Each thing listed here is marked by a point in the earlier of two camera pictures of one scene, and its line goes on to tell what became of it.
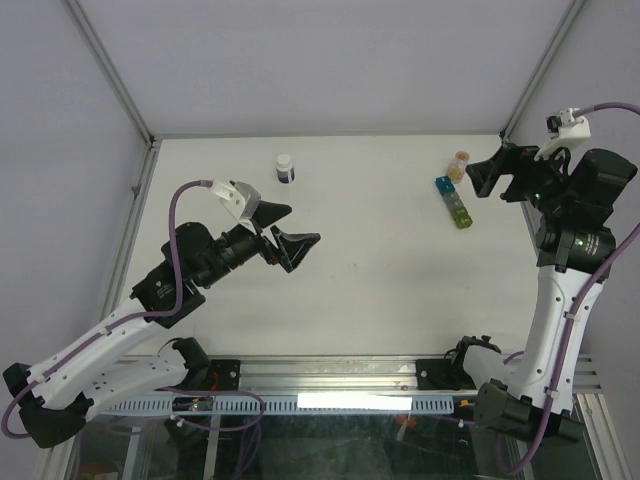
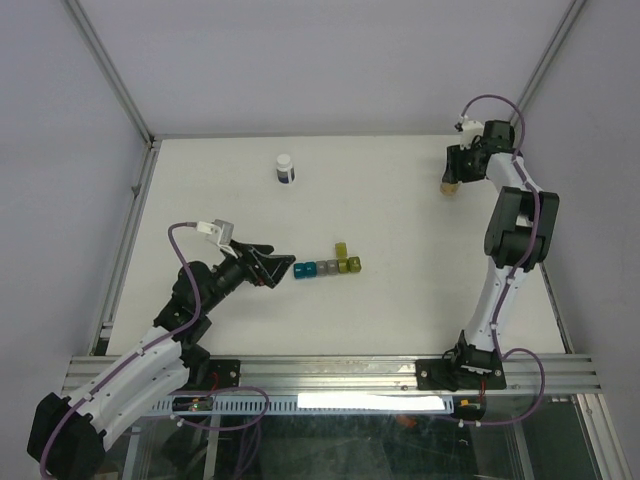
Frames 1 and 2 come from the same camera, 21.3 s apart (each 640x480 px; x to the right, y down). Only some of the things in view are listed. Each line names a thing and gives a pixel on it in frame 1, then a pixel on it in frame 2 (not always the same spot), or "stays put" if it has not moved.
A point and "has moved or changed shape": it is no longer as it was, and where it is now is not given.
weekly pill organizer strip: (453, 202) → (343, 264)
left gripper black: (291, 247) → (269, 267)
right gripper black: (511, 160) → (453, 170)
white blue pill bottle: (285, 171) stays put
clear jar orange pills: (456, 167) has moved or changed shape
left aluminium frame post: (108, 69) stays put
